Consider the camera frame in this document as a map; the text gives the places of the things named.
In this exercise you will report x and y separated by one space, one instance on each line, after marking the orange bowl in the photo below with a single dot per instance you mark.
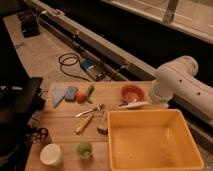
132 93

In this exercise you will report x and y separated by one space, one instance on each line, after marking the dark patterned can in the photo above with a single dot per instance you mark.
41 136

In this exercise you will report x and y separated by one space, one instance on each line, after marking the yellow plastic tray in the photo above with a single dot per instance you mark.
151 140

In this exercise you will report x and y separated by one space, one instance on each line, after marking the light blue cloth triangle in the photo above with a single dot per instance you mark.
57 95

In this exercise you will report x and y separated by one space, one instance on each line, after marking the white cup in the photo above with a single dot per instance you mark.
51 155

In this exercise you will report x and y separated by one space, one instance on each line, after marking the blue device on floor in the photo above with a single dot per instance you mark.
87 64

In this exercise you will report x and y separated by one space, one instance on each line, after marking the blue sponge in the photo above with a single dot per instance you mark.
70 93

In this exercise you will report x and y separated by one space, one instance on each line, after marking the translucent gripper tool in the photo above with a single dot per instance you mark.
158 100

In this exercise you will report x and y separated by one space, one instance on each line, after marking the yellow handled knife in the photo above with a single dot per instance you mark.
83 124

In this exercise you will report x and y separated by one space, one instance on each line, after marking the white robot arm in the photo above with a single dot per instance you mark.
177 77

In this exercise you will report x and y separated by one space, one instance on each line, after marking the black equipment at left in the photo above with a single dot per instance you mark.
13 132

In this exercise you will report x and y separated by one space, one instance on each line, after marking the green cup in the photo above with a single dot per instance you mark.
84 150

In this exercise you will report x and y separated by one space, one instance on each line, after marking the black box on floor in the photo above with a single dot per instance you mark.
29 25

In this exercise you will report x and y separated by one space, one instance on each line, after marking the silver fork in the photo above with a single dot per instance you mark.
97 108

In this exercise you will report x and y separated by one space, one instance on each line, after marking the green chili pepper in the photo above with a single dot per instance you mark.
89 92

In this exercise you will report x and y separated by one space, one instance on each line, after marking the orange tomato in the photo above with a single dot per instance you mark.
80 97

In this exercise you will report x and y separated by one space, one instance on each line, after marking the wooden handled scrub brush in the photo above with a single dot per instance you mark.
102 128

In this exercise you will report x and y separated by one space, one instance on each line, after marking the long metal rail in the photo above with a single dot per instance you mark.
134 42

